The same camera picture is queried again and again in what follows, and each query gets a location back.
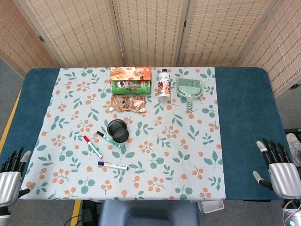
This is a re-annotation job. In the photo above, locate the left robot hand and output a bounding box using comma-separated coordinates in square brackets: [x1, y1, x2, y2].
[0, 147, 36, 208]

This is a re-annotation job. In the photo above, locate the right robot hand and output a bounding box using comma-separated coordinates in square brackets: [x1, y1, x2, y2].
[253, 138, 301, 200]

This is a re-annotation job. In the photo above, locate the red cap marker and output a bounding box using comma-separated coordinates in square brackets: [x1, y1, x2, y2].
[83, 135, 103, 159]

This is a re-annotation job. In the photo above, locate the blue cap marker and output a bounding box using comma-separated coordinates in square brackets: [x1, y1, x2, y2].
[97, 161, 129, 171]

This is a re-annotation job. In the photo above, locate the black cap marker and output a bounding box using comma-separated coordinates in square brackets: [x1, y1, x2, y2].
[96, 131, 122, 149]

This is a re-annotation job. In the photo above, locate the black mesh pen holder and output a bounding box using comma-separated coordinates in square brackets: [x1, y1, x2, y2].
[107, 119, 129, 144]

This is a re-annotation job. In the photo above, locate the grey sneaker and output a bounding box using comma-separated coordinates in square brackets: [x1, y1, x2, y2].
[285, 133, 301, 167]

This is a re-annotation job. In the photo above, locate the white plastic box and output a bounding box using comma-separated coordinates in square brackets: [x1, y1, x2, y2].
[197, 200, 224, 214]

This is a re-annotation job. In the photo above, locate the black under-table stand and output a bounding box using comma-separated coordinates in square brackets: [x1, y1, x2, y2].
[81, 200, 102, 226]

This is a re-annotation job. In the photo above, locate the green dustpan brush set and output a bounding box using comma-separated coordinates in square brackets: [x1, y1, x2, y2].
[175, 77, 204, 111]

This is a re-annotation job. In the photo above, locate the floral print tablecloth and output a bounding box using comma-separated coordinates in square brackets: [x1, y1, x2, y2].
[18, 67, 227, 201]

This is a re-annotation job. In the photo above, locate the blue padded chair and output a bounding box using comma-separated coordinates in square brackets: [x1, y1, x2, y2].
[98, 200, 200, 226]

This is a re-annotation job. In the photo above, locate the brown snack pouch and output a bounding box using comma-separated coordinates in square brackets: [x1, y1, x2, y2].
[108, 94, 147, 114]

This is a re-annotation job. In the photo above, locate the white printed bottle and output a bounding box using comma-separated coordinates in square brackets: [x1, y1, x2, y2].
[157, 68, 171, 102]

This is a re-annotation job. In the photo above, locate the green chips can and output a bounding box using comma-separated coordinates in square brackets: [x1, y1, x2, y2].
[111, 80, 151, 95]

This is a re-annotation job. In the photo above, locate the orange snack box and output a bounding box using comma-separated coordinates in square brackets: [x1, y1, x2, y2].
[109, 66, 151, 83]

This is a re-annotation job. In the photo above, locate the woven folding screen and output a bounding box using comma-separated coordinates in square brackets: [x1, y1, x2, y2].
[0, 0, 301, 99]

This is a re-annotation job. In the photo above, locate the black cable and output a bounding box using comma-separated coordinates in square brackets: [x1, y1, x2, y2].
[63, 211, 99, 226]

